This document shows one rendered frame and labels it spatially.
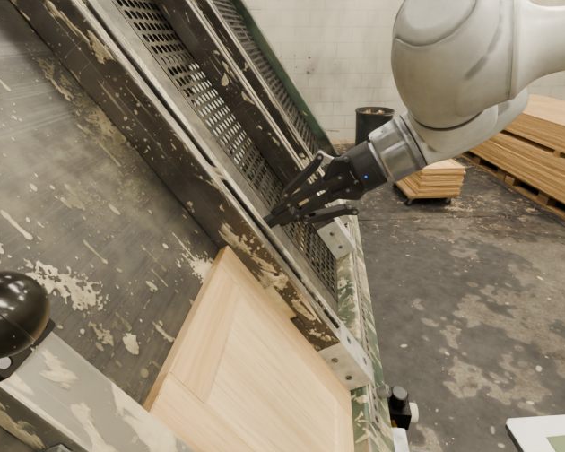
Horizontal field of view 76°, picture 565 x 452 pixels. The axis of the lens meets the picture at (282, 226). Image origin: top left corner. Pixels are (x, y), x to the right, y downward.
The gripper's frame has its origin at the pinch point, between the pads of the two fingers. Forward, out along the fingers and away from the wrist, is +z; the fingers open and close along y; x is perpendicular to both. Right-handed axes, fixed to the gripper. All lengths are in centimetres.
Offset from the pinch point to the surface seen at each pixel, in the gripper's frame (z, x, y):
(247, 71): 4, -63, 25
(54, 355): 4.2, 40.4, 13.5
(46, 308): -7.3, 46.0, 18.0
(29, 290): -8, 46, 19
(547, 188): -128, -296, -217
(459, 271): -22, -171, -167
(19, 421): 6.2, 44.0, 11.9
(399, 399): 2, 0, -54
